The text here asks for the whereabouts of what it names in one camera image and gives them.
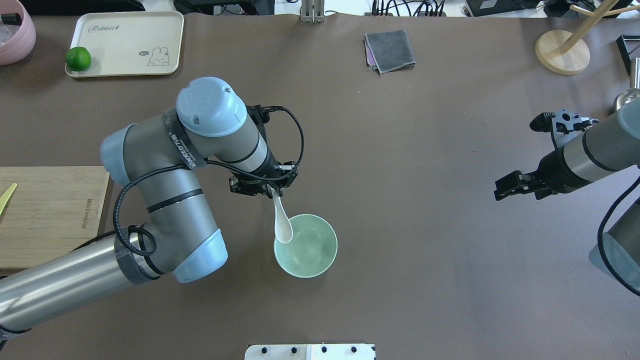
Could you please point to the yellow plastic knife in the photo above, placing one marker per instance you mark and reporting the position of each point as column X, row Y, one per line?
column 6, row 196

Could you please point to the metal scoop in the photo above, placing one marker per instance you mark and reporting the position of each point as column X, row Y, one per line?
column 633, row 92

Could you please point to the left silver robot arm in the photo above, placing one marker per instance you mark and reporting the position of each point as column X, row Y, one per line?
column 162, row 222

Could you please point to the white pedestal column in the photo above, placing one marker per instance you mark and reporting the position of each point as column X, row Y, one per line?
column 312, row 351

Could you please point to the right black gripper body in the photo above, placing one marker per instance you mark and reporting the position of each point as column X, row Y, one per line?
column 553, row 169

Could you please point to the green lime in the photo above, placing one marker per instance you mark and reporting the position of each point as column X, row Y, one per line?
column 78, row 59

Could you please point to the cream rabbit tray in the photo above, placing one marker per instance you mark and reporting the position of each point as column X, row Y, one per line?
column 136, row 43

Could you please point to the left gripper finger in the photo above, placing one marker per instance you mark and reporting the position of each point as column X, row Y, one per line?
column 260, row 190
column 279, row 190

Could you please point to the grey folded cloth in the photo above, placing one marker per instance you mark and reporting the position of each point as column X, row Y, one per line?
column 389, row 51

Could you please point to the aluminium frame post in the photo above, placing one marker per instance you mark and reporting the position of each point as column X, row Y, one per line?
column 312, row 11

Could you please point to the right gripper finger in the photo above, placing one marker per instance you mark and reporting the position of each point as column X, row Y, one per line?
column 511, row 182
column 504, row 191

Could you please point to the wooden mug tree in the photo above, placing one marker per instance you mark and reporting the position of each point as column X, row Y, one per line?
column 564, row 52

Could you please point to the white ceramic spoon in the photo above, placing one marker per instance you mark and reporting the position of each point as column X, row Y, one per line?
column 283, row 230

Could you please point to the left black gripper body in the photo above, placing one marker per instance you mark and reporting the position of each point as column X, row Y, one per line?
column 270, row 171

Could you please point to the green ceramic bowl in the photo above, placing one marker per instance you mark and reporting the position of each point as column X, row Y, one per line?
column 312, row 249

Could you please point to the bamboo cutting board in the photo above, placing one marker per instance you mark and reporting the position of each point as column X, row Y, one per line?
column 52, row 210

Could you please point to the pink bowl of ice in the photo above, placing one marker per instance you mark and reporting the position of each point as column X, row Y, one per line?
column 19, row 42

